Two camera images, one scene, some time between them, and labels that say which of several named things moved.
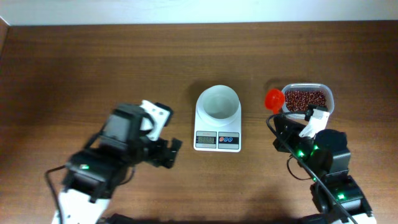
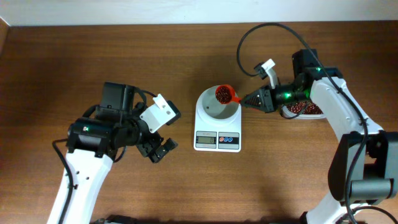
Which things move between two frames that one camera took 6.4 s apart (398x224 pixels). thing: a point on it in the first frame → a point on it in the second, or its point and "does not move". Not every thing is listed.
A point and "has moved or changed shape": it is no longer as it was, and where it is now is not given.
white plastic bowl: x=218 y=107 does not move
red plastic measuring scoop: x=274 y=99 has moved or changed shape
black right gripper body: x=285 y=134 → x=268 y=99
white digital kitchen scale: x=209 y=139 does not move
